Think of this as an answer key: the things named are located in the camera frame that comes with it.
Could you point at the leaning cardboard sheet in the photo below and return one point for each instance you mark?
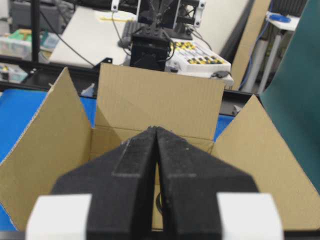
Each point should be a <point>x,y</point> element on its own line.
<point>248,40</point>

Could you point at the white control box with buttons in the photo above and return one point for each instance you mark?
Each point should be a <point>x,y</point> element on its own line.
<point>191,58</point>

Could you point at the clear plastic storage bin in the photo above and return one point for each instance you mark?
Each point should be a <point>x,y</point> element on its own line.
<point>17,44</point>

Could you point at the dark green board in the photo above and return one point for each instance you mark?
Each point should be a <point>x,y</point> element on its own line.
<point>292,100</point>

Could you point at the blue table cloth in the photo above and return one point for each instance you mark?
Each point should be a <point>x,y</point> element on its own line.
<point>17,108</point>

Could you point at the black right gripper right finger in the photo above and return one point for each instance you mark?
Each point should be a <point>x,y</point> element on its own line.
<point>190,179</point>

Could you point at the brown cardboard box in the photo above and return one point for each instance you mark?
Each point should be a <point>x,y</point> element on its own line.
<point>59,138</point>

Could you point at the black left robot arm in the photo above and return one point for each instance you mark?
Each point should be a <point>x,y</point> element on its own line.
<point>151,47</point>

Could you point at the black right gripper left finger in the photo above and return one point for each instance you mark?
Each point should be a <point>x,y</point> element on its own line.
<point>122,185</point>

